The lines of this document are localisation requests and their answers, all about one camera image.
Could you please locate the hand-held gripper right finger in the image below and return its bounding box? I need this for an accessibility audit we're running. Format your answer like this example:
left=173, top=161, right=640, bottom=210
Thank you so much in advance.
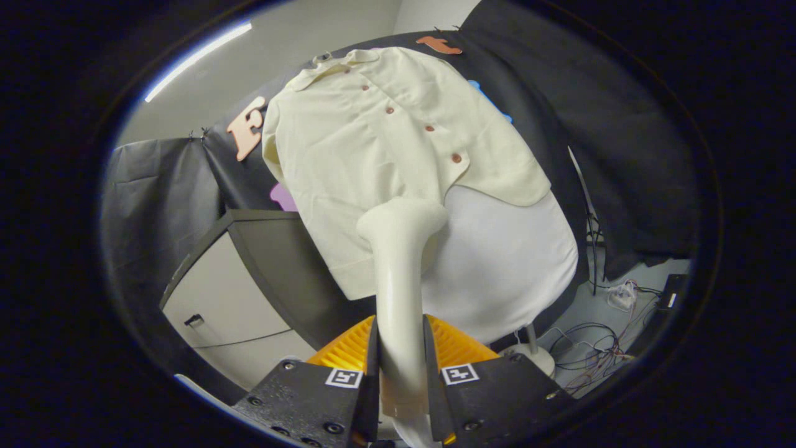
left=423, top=314, right=576, bottom=446

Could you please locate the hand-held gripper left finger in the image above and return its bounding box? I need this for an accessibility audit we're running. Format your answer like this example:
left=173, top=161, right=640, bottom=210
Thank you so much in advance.
left=233, top=314, right=380, bottom=448

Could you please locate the white garment steamer with hose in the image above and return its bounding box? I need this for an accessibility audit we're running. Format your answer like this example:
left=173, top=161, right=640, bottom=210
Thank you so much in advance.
left=356, top=197, right=450, bottom=448

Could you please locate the cream button-up shirt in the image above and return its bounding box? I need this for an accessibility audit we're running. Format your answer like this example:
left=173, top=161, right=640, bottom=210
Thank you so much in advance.
left=261, top=47, right=552, bottom=301

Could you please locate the white round stand base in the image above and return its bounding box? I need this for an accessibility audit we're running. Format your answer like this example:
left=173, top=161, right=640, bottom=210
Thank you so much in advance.
left=497, top=324, right=556, bottom=378

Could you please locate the grey cabinet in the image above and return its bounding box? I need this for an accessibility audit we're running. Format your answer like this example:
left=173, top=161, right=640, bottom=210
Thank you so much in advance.
left=160, top=209, right=380, bottom=390

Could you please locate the black box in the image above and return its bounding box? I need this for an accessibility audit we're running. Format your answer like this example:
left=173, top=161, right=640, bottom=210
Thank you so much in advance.
left=656, top=274, right=690, bottom=312

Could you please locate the tangle of thin cables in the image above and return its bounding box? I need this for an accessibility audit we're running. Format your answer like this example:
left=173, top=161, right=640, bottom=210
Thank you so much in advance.
left=550, top=320, right=635, bottom=396

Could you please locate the thin black cable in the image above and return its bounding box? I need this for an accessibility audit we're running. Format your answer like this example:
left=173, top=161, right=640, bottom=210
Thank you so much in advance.
left=567, top=146, right=607, bottom=296

